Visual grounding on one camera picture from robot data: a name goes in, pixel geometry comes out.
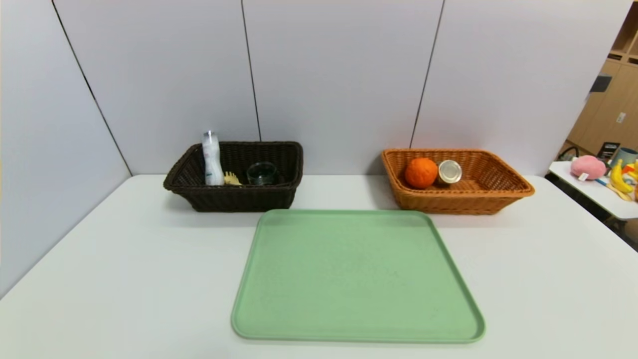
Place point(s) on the grey box on cabinet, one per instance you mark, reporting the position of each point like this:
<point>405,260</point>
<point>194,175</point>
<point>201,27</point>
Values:
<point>600,83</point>

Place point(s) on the teal cup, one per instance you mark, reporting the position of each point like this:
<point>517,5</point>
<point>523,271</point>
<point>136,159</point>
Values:
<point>627,155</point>

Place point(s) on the yellow banana toy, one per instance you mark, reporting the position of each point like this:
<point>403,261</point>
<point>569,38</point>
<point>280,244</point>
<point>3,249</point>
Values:
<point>620,182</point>

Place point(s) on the pink plush toy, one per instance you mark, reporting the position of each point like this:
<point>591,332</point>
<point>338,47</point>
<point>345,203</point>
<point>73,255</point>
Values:
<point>588,167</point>

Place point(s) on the gold lid tin can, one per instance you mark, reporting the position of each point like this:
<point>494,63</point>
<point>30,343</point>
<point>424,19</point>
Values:
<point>449,171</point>

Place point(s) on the glass bowl black insert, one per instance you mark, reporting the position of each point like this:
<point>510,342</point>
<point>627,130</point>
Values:
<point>262,173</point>

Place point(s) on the dark brown wicker basket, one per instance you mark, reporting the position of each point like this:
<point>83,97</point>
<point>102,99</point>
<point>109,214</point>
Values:
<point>234,199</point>

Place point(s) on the small black box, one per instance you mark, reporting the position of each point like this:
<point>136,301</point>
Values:
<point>608,149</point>

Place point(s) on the white spray bottle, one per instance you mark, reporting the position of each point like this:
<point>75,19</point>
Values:
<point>213,162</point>

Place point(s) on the light green plastic tray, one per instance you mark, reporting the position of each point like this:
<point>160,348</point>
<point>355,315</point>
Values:
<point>349,279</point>

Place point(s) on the white side table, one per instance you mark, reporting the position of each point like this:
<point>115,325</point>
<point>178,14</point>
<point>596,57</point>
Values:
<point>593,192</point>

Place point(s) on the orange wicker basket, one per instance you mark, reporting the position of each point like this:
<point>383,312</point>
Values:
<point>478,197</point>

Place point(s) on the orange fruit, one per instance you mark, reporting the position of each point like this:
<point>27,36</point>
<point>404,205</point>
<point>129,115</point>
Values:
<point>421,173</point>

